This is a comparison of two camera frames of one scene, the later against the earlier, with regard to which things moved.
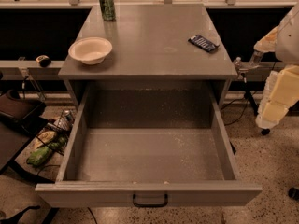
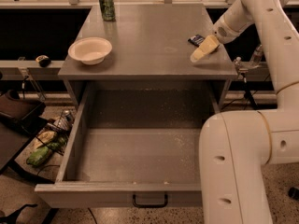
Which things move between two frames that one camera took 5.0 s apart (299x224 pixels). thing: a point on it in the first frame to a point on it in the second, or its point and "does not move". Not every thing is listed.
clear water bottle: [256, 59] does not move
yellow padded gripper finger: [281, 91] to [208, 45]
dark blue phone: [203, 43] does not move
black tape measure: [44, 61] does not move
